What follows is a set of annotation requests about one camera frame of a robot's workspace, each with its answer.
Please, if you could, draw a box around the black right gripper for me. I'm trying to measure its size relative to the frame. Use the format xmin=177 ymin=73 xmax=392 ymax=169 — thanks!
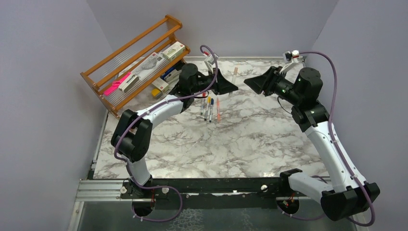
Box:
xmin=245 ymin=65 xmax=303 ymax=105

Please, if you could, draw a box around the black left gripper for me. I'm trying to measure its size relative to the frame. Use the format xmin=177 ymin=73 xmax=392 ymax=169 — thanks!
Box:
xmin=190 ymin=67 xmax=238 ymax=95

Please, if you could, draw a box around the orange pen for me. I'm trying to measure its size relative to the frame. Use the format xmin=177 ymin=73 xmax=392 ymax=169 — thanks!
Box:
xmin=217 ymin=97 xmax=221 ymax=122

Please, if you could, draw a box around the white blue tip marker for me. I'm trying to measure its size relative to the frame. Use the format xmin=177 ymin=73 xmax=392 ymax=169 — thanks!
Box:
xmin=209 ymin=105 xmax=214 ymax=123

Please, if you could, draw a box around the white whiteboard marker pen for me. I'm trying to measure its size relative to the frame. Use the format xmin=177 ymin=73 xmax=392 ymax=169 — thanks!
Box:
xmin=200 ymin=97 xmax=206 ymax=115

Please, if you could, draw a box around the thin white black pen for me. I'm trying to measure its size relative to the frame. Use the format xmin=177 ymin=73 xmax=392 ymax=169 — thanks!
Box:
xmin=204 ymin=96 xmax=211 ymax=121

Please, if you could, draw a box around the clear white pen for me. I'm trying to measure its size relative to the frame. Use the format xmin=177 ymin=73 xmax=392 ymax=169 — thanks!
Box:
xmin=231 ymin=71 xmax=237 ymax=84

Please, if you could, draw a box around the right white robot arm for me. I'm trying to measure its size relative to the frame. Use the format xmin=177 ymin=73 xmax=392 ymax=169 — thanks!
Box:
xmin=244 ymin=66 xmax=380 ymax=221

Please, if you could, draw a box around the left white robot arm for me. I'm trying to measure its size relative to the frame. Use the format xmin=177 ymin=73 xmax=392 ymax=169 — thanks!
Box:
xmin=111 ymin=64 xmax=238 ymax=198

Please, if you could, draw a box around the blue grey stapler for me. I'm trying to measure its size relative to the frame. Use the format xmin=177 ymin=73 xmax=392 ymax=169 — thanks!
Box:
xmin=160 ymin=62 xmax=184 ymax=82

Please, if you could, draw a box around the green white deli box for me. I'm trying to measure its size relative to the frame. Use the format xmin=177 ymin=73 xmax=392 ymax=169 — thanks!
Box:
xmin=162 ymin=41 xmax=186 ymax=62

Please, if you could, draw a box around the beige deli staples box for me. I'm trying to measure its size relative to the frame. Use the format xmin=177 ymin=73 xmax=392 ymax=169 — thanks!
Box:
xmin=152 ymin=78 xmax=169 ymax=93

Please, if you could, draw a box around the yellow grey eraser block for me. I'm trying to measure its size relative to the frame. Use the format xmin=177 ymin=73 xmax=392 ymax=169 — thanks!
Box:
xmin=151 ymin=89 xmax=163 ymax=99

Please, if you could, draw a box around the long white printed box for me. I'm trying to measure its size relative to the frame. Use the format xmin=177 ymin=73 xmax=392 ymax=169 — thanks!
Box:
xmin=130 ymin=52 xmax=166 ymax=80

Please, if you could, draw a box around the wooden shelf rack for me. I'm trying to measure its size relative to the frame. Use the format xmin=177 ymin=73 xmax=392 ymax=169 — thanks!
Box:
xmin=80 ymin=14 xmax=191 ymax=118

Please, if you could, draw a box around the pink highlighter marker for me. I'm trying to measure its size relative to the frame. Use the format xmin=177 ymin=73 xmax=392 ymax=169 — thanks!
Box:
xmin=103 ymin=72 xmax=131 ymax=96

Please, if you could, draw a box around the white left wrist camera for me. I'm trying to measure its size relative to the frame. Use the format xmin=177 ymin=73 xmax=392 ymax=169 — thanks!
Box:
xmin=203 ymin=51 xmax=219 ymax=74

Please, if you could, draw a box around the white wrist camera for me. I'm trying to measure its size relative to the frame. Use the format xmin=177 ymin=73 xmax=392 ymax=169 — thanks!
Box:
xmin=203 ymin=51 xmax=219 ymax=74
xmin=280 ymin=50 xmax=304 ymax=74

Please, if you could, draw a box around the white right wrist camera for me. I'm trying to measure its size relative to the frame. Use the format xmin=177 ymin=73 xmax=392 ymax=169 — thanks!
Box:
xmin=280 ymin=50 xmax=304 ymax=74

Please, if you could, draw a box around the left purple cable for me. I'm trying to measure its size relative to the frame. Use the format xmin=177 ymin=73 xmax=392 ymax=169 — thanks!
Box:
xmin=113 ymin=45 xmax=219 ymax=223

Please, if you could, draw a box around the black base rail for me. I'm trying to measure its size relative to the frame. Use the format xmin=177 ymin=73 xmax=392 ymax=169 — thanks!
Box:
xmin=120 ymin=177 xmax=302 ymax=210

